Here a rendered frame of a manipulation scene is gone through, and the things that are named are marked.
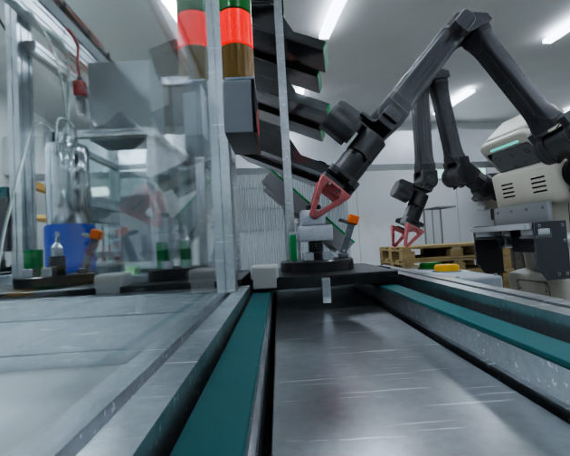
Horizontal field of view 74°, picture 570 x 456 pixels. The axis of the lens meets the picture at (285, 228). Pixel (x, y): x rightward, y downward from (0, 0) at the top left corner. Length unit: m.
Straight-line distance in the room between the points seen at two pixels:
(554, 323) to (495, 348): 0.05
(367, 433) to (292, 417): 0.05
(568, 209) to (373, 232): 7.42
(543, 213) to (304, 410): 1.10
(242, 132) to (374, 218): 8.22
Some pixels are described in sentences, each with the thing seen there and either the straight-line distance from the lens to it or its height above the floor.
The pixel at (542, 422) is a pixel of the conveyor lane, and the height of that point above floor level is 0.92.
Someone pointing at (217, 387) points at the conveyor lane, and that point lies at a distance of 0.23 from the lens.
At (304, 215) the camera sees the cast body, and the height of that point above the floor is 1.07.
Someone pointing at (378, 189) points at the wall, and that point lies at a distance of 8.80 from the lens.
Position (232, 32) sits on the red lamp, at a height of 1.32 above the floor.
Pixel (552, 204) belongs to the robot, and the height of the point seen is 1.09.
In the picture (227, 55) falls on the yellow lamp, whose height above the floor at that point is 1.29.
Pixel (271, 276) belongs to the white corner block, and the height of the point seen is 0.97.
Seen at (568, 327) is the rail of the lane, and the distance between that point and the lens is 0.35.
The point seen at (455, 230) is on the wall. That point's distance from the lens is 9.55.
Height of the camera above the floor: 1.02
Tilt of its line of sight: 2 degrees up
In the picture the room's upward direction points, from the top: 3 degrees counter-clockwise
